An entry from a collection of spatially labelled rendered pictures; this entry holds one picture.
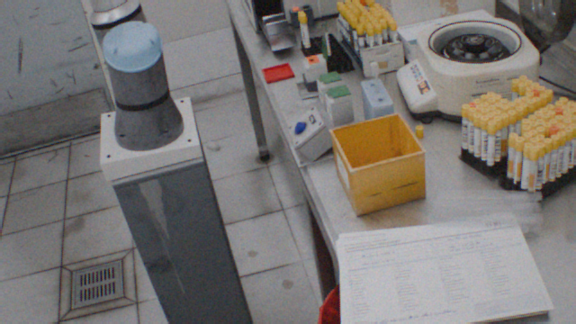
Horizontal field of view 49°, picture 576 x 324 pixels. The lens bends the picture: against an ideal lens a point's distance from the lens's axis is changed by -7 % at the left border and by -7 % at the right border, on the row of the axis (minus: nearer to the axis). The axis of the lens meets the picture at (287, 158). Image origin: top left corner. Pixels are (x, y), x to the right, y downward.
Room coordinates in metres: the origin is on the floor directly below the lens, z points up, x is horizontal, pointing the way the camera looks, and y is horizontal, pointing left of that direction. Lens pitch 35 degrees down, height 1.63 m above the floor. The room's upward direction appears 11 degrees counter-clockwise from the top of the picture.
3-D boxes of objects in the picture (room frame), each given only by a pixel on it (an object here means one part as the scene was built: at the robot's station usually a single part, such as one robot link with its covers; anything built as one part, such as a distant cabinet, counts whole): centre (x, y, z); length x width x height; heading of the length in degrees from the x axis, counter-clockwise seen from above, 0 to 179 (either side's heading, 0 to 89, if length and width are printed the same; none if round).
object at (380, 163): (0.94, -0.15, 0.93); 0.13 x 0.13 x 0.10; 6
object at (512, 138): (0.86, -0.38, 0.93); 0.02 x 0.02 x 0.11
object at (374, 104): (1.10, -0.19, 0.92); 0.10 x 0.07 x 0.10; 2
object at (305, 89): (1.32, -0.10, 0.89); 0.09 x 0.05 x 0.04; 94
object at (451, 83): (1.20, -0.41, 0.94); 0.30 x 0.24 x 0.12; 88
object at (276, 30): (1.62, -0.03, 0.92); 0.21 x 0.07 x 0.05; 7
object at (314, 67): (1.32, -0.10, 0.92); 0.05 x 0.04 x 0.06; 94
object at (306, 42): (1.46, -0.14, 0.93); 0.17 x 0.09 x 0.11; 7
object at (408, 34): (1.38, -0.43, 0.92); 0.24 x 0.12 x 0.10; 97
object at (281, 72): (1.43, -0.02, 0.88); 0.07 x 0.07 x 0.01; 7
